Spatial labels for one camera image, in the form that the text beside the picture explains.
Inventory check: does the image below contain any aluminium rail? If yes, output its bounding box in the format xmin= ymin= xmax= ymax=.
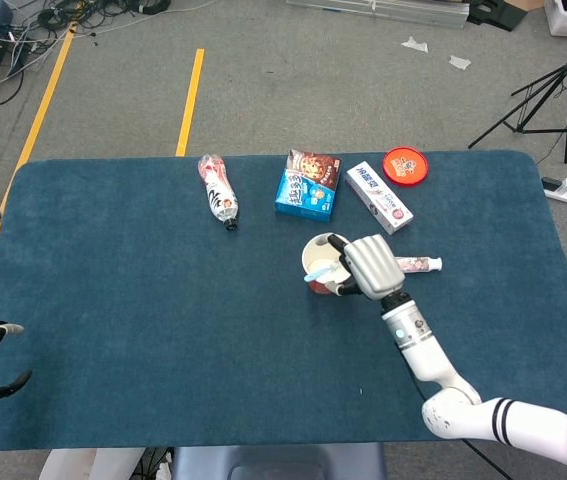
xmin=285 ymin=0 xmax=470 ymax=30

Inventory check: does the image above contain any black stand foot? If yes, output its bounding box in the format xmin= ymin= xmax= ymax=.
xmin=466 ymin=0 xmax=519 ymax=32

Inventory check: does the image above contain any white toothpaste carton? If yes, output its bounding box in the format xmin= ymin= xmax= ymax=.
xmin=345 ymin=161 xmax=415 ymax=236

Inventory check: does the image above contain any grey blue robot chest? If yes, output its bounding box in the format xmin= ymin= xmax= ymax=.
xmin=170 ymin=443 xmax=388 ymax=480

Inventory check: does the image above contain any blue biscuit box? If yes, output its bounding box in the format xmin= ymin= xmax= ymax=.
xmin=274 ymin=168 xmax=338 ymax=224

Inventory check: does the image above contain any brown pizza print box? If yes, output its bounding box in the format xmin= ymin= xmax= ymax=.
xmin=286 ymin=148 xmax=343 ymax=191

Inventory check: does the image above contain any white red plastic bottle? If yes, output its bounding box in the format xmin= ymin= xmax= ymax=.
xmin=196 ymin=154 xmax=240 ymax=234

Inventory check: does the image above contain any white printed toothpaste tube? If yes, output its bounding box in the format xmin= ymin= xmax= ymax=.
xmin=392 ymin=256 xmax=444 ymax=274

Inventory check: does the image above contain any white robot body cover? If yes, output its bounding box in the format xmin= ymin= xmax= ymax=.
xmin=37 ymin=447 xmax=147 ymax=480

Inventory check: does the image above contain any light blue toothbrush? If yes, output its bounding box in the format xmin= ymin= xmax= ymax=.
xmin=303 ymin=262 xmax=342 ymax=284

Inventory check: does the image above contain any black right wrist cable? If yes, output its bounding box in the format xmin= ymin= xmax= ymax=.
xmin=462 ymin=437 xmax=514 ymax=480

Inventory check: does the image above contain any yellow floor tape strip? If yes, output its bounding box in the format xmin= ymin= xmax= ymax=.
xmin=0 ymin=27 xmax=75 ymax=321
xmin=175 ymin=48 xmax=206 ymax=158

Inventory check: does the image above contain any blue table mat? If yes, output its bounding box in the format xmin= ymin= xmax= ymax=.
xmin=0 ymin=149 xmax=567 ymax=451

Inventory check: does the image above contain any red round lid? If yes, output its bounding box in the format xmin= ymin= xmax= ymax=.
xmin=381 ymin=145 xmax=431 ymax=188

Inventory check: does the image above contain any red paper cup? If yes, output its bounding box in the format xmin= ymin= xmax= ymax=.
xmin=301 ymin=231 xmax=359 ymax=296

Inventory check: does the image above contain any black cable tangle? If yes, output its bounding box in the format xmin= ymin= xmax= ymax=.
xmin=0 ymin=0 xmax=172 ymax=56

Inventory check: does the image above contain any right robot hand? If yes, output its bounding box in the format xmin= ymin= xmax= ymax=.
xmin=326 ymin=233 xmax=407 ymax=301

